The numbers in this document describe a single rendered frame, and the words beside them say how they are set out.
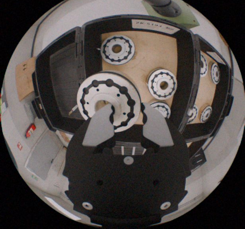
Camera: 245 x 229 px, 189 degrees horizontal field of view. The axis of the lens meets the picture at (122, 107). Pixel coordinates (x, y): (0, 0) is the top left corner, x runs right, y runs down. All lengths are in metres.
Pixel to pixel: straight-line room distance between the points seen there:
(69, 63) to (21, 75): 2.46
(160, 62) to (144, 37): 0.10
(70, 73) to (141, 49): 0.29
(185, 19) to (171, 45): 0.21
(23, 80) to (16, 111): 0.84
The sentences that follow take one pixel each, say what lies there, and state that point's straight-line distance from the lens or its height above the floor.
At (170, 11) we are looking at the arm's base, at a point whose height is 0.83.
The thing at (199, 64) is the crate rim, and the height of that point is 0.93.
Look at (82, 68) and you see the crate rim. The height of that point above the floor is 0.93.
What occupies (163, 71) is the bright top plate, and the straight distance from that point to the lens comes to 0.27.
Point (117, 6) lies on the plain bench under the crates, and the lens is 0.59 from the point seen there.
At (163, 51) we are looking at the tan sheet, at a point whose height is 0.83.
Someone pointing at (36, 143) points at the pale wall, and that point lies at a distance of 3.05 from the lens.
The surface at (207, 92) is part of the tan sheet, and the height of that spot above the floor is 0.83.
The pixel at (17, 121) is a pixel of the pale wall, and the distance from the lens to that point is 2.82.
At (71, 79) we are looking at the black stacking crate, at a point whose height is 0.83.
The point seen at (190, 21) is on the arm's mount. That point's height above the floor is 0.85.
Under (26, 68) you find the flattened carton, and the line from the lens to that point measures 2.80.
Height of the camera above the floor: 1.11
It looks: 59 degrees down
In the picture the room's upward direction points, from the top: 166 degrees counter-clockwise
